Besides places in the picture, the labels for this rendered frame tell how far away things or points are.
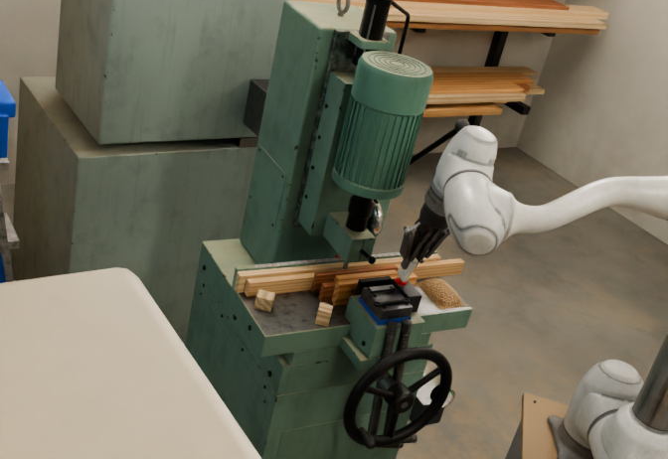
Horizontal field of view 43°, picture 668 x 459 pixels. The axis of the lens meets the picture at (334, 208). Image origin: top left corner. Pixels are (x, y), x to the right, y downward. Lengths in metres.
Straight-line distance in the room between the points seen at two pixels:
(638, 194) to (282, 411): 0.98
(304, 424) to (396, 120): 0.81
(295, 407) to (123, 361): 1.77
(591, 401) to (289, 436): 0.76
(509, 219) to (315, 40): 0.68
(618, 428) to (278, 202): 1.00
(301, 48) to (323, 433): 0.98
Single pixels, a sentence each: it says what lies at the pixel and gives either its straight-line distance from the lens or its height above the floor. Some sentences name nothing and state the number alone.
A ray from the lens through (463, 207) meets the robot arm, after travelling 1.67.
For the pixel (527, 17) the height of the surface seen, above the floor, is 1.08.
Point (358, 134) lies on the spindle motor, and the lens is 1.95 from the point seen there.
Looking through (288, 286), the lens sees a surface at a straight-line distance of 2.12.
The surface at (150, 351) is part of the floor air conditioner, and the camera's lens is 0.42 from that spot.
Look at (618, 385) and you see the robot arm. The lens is 2.26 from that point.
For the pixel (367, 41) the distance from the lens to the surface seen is 2.03.
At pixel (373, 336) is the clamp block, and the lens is 2.00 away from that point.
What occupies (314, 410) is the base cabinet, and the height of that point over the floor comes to 0.64.
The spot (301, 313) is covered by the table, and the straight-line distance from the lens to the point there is 2.07.
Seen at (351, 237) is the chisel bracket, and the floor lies 1.07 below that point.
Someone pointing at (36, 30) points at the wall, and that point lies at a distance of 4.10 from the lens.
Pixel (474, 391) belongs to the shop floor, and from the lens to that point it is 3.55.
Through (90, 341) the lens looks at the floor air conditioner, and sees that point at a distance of 0.42.
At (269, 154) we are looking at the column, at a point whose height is 1.12.
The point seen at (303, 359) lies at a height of 0.82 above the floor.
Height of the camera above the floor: 2.06
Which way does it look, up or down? 27 degrees down
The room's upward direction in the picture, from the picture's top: 14 degrees clockwise
